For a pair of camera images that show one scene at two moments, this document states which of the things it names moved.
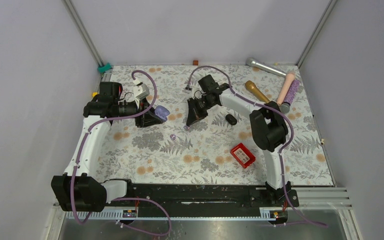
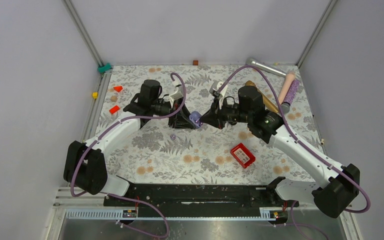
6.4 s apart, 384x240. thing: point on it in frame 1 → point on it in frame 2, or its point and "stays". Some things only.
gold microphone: x=254 y=89 stays
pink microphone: x=289 y=78 stays
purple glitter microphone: x=285 y=106 stays
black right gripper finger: x=195 y=111 → x=213 y=116
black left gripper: x=148 y=118 → x=181 y=119
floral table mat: x=214 y=123 stays
